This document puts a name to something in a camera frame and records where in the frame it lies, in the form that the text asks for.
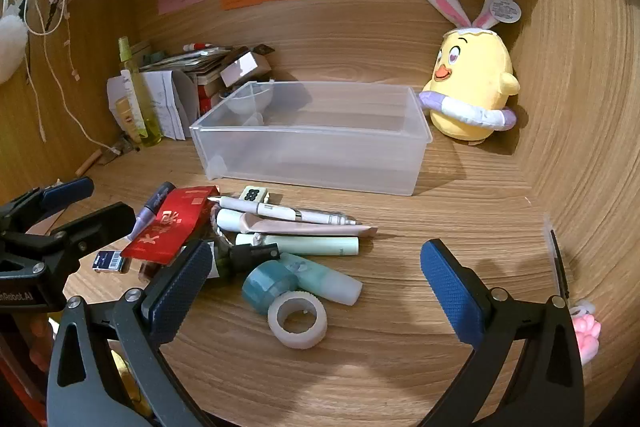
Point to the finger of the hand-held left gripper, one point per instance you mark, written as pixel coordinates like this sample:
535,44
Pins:
100,222
70,192

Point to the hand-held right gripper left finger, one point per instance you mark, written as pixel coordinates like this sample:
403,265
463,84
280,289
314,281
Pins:
182,287

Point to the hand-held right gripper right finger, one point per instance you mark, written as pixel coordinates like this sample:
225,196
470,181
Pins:
447,287

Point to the small blue barcode box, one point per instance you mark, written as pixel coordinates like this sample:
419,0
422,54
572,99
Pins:
107,262

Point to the purple spray bottle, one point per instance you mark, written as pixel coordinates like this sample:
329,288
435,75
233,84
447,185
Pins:
150,212

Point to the red packet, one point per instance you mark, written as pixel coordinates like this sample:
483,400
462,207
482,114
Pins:
170,222

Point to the dark spray bottle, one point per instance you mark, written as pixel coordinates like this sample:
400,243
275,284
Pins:
250,255

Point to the teal tape roll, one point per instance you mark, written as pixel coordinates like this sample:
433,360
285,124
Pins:
260,284

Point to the small white tube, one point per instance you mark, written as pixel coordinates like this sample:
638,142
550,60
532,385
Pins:
227,219

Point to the white mahjong tile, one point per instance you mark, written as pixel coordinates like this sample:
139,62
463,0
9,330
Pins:
254,194

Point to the white pen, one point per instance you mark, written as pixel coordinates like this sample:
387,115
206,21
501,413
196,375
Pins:
280,211

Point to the white tape roll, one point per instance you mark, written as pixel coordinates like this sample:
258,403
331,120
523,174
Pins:
300,341

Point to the light green tube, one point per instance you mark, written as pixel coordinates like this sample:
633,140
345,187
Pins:
310,245

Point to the beige tube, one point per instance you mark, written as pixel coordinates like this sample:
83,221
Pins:
320,229

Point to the clear plastic bin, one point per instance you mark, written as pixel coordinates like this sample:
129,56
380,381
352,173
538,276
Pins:
310,147

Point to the person's left hand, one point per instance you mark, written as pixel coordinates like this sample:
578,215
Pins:
41,347

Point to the wooden stick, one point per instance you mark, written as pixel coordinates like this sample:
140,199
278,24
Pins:
87,163

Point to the cream tube with red label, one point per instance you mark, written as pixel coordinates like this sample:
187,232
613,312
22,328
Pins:
127,117

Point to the yellow spray bottle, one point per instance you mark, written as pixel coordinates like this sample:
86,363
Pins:
142,107

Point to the pink paw toy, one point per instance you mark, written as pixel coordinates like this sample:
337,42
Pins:
586,337

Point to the white fluffy ball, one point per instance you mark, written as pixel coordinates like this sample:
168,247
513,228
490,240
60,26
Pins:
10,47

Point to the teal block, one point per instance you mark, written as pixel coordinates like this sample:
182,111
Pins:
156,57

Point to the red books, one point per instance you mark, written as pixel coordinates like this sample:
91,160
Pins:
205,99

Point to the white bowl of stones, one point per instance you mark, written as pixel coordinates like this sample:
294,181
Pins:
245,99

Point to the red and white marker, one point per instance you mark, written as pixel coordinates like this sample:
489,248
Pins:
200,46

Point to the small white cardboard box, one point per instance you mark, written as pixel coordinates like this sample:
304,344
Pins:
240,68

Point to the yellow chick plush toy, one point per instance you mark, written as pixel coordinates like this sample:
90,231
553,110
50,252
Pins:
475,72

